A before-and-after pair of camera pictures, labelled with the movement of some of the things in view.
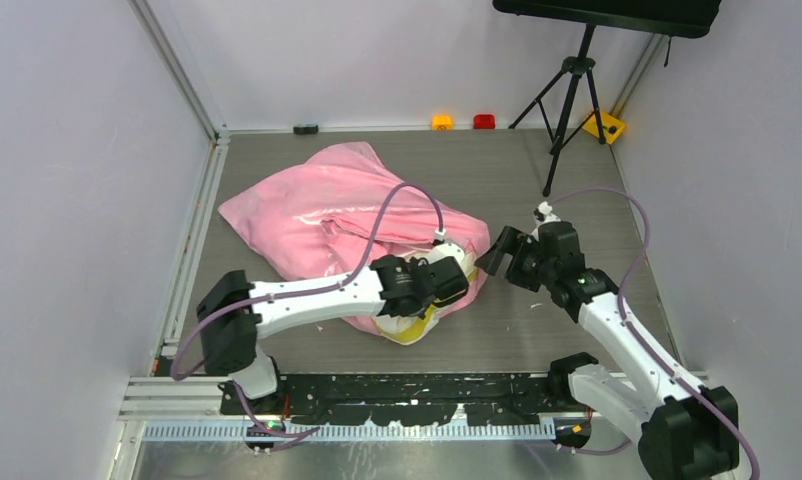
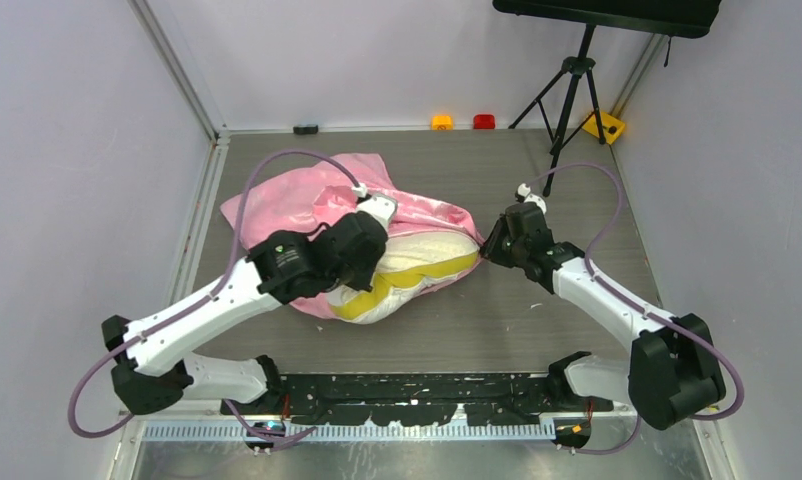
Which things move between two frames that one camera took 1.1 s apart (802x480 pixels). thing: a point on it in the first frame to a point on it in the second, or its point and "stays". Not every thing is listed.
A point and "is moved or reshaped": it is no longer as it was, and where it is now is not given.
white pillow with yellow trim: (412, 330) is moved or reshaped
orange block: (442, 122) stays
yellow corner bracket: (612, 126) stays
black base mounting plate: (406, 399) stays
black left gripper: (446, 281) to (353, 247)
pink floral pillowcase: (345, 209) stays
